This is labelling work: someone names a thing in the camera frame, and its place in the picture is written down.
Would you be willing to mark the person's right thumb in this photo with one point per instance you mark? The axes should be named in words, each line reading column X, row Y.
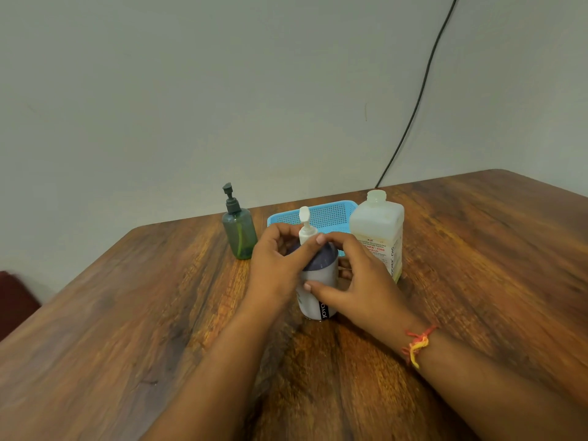
column 321, row 294

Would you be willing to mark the dark red chair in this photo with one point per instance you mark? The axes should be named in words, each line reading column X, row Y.
column 13, row 303

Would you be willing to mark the person's left forearm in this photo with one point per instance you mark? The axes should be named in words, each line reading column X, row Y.
column 216, row 376

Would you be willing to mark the person's left thumb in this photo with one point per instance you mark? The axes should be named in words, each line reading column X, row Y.
column 308, row 253

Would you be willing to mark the translucent white labelled bottle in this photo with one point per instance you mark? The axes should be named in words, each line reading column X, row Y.
column 379, row 229

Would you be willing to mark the person's left hand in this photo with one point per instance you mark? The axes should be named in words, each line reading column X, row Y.
column 271, row 270

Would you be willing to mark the person's right forearm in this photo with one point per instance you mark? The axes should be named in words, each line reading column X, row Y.
column 496, row 394

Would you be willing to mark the green pump bottle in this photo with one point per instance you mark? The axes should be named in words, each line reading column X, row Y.
column 240, row 229

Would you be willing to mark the orange yellow thread wristband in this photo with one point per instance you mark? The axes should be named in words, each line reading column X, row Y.
column 419, row 343

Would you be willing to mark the person's right hand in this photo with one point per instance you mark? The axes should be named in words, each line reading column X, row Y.
column 367, row 293

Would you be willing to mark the blue plastic basket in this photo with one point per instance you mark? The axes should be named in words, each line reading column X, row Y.
column 331, row 215

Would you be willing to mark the white purple pump bottle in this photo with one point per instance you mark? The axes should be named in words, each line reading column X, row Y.
column 322, row 273

